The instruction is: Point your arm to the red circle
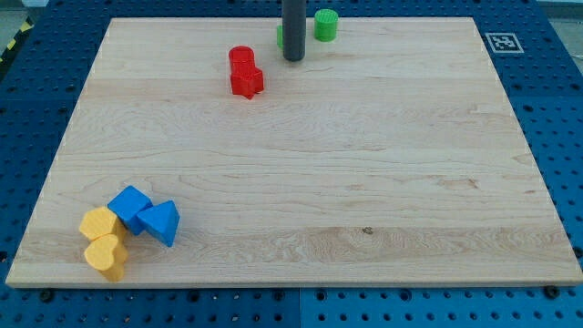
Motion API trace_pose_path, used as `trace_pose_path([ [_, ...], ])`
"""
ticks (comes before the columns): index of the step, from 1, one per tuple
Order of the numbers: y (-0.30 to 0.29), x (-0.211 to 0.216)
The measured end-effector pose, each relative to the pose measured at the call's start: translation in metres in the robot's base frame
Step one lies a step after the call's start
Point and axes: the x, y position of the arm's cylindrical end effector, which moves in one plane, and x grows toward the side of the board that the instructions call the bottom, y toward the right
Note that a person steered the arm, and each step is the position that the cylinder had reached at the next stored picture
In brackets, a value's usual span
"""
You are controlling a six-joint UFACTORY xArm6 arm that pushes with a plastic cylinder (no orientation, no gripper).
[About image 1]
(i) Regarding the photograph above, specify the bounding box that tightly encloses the grey cylindrical robot arm rod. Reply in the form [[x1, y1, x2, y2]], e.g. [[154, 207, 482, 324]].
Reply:
[[281, 0, 306, 62]]

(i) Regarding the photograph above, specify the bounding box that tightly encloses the red star block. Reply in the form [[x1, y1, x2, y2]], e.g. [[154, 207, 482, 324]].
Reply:
[[230, 66, 264, 99]]

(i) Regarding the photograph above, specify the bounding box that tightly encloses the wooden board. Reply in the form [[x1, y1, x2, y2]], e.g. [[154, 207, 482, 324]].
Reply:
[[6, 17, 582, 288]]

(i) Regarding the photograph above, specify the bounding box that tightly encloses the red cylinder block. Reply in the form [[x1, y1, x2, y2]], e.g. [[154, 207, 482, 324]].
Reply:
[[229, 46, 255, 76]]

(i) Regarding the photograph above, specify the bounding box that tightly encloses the green block behind rod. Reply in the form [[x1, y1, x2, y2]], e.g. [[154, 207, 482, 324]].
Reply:
[[276, 25, 283, 49]]

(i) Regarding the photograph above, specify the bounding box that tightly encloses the blue triangle block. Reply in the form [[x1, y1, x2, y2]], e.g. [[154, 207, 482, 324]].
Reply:
[[138, 200, 180, 247]]

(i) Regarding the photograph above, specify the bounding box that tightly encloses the green cylinder block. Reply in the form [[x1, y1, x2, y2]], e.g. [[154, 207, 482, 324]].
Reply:
[[313, 9, 339, 42]]

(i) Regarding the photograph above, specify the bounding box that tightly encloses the blue cube block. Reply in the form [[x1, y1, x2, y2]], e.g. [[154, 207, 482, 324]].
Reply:
[[107, 186, 153, 235]]

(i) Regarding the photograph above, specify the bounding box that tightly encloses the yellow hexagon block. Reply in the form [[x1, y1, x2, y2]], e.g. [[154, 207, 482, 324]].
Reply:
[[79, 206, 127, 241]]

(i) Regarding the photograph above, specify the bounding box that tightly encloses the yellow heart block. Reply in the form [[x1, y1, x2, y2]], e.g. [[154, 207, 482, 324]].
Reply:
[[84, 234, 128, 282]]

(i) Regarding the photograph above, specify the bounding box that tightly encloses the white fiducial marker tag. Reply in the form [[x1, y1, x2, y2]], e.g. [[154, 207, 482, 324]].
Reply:
[[486, 32, 524, 54]]

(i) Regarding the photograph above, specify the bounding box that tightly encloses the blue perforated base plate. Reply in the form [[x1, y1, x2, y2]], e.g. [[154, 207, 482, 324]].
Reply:
[[1, 0, 582, 327]]

